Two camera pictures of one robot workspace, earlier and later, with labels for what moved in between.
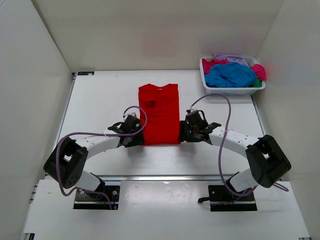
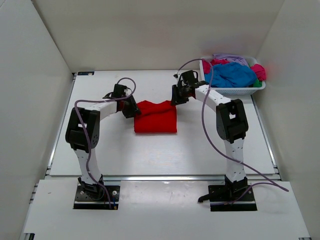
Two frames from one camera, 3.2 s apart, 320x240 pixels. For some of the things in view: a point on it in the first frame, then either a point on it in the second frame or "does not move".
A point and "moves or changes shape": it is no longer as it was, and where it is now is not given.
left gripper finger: [132, 140] -> [129, 108]
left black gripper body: [138, 129] -> [121, 109]
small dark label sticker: [91, 73] does not move
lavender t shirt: [231, 58] does not move
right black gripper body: [191, 136] -> [183, 96]
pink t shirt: [260, 70] does not move
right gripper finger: [183, 131] -> [174, 95]
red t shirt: [161, 105] moves or changes shape
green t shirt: [258, 84] does not move
